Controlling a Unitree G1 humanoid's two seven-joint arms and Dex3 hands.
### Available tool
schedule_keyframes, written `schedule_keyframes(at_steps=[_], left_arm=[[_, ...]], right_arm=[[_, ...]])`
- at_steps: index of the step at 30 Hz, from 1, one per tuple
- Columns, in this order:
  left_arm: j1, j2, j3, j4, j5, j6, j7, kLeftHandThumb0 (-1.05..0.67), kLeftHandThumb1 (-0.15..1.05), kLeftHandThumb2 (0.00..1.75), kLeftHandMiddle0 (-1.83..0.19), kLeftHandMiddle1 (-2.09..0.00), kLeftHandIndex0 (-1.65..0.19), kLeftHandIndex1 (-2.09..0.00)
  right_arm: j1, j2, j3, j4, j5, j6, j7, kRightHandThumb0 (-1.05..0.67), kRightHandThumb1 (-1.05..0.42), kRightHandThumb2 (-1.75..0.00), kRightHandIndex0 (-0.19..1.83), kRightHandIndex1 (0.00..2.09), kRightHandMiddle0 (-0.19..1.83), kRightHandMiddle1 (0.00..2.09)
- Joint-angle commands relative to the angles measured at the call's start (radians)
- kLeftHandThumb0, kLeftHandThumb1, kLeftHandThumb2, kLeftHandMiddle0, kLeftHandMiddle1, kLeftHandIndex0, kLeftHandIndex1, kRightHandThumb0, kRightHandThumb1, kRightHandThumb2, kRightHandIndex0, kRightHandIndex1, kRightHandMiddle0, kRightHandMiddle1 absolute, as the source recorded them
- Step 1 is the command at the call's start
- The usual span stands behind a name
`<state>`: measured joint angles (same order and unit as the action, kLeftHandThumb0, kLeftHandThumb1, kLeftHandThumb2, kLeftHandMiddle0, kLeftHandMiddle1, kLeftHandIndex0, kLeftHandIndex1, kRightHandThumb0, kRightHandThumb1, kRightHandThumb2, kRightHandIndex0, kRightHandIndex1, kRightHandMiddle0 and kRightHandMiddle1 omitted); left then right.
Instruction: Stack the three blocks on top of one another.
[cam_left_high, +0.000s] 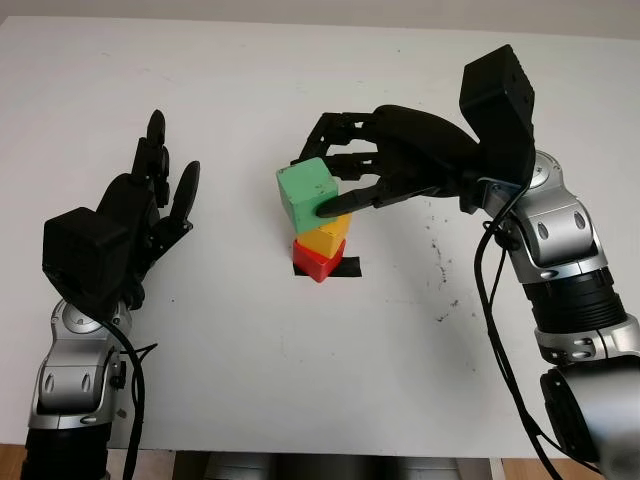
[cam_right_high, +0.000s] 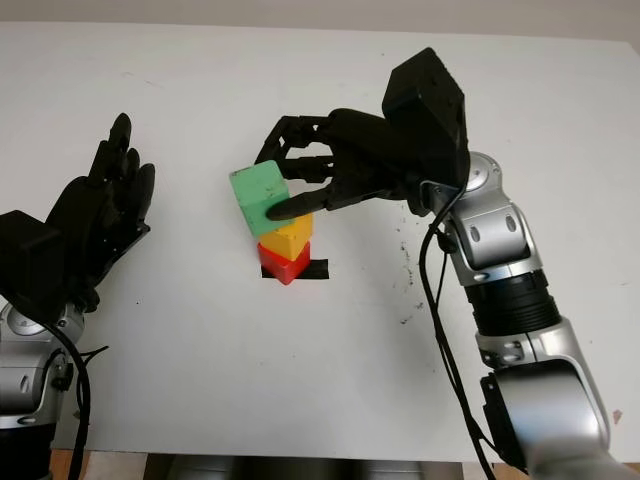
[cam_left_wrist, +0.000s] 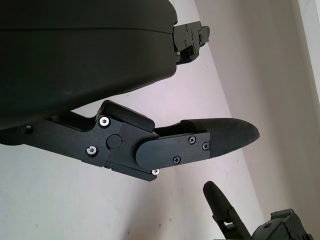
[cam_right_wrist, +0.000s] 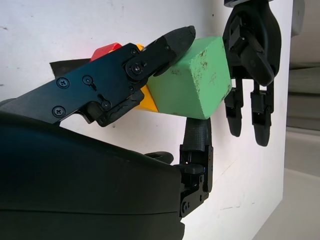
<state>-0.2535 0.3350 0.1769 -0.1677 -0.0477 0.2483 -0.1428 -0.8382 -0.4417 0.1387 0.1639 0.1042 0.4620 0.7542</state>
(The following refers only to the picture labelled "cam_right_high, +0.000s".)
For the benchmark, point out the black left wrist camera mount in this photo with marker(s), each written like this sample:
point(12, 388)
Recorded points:
point(30, 260)

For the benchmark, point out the red cube block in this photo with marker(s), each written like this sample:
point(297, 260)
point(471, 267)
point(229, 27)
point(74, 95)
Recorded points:
point(282, 267)

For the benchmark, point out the black tape strip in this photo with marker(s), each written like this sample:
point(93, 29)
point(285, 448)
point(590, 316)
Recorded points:
point(317, 270)

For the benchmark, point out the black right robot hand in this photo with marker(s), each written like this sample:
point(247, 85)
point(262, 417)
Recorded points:
point(365, 150)

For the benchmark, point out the yellow cube block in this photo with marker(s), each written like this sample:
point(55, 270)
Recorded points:
point(292, 240)

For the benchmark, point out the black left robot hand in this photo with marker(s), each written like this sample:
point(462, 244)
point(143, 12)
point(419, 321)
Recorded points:
point(100, 215)

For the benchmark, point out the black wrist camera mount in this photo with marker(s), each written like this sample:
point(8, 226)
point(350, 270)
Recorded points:
point(30, 260)
point(430, 110)

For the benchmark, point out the green cube block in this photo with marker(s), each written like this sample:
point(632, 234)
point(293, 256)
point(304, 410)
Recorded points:
point(257, 195)

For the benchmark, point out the dark robot torso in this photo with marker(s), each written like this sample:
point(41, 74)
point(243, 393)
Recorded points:
point(320, 467)

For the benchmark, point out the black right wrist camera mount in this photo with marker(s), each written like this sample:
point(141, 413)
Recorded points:
point(430, 110)

